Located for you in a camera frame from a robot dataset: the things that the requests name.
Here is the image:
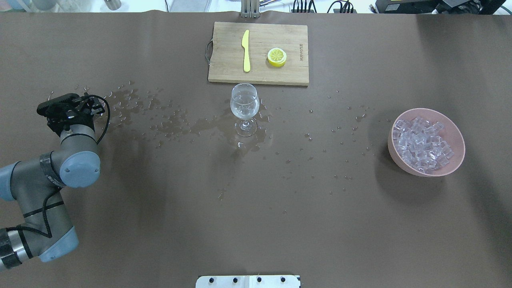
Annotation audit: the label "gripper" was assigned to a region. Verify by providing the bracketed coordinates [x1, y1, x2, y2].
[47, 100, 105, 136]

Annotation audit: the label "bamboo cutting board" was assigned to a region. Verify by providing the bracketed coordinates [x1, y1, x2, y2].
[207, 22, 310, 87]

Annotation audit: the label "clear wine glass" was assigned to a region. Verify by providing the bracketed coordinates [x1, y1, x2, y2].
[230, 83, 260, 137]

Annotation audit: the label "ice cubes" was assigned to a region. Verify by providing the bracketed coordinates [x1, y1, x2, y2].
[391, 116, 455, 174]

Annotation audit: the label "aluminium frame post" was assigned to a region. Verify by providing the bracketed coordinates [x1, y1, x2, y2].
[240, 0, 261, 19]

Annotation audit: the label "black power brick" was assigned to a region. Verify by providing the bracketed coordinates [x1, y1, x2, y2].
[375, 0, 440, 14]

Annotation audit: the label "yellow plastic knife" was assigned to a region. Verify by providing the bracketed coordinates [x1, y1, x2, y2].
[241, 30, 251, 73]

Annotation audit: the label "small steel cup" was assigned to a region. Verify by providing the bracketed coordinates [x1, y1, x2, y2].
[104, 0, 122, 11]

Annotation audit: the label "pink bowl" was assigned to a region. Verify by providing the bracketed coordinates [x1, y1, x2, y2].
[388, 108, 466, 177]

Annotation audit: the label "yellow lemon slice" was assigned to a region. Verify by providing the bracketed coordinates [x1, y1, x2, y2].
[267, 48, 287, 68]

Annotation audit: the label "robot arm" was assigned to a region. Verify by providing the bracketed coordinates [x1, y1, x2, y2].
[1, 93, 110, 270]

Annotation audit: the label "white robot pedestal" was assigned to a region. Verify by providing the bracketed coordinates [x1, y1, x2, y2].
[195, 274, 302, 288]

